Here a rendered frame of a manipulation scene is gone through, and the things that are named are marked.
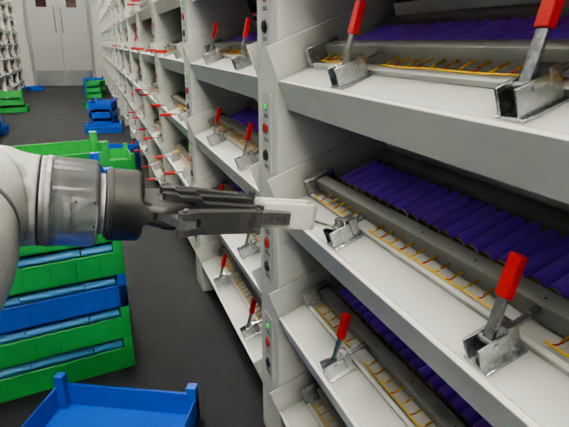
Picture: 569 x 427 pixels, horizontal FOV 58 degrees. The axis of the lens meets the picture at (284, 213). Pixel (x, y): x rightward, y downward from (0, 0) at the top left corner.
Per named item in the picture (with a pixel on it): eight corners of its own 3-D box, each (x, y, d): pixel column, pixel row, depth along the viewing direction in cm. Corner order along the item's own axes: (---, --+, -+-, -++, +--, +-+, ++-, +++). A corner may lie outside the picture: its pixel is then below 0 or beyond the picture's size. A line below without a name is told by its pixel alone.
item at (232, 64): (267, 102, 84) (236, 18, 78) (196, 79, 138) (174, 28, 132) (372, 57, 88) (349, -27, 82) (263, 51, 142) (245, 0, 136)
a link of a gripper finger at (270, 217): (246, 207, 57) (254, 215, 55) (288, 210, 59) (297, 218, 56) (244, 220, 58) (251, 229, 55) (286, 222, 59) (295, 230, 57)
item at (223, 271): (270, 397, 103) (245, 346, 97) (207, 274, 156) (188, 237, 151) (356, 348, 106) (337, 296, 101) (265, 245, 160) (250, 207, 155)
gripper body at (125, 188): (98, 224, 58) (181, 228, 61) (101, 252, 50) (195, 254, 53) (102, 159, 56) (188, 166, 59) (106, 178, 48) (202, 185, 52)
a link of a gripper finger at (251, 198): (157, 223, 56) (155, 219, 57) (252, 224, 61) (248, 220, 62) (161, 188, 55) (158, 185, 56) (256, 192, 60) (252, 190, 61)
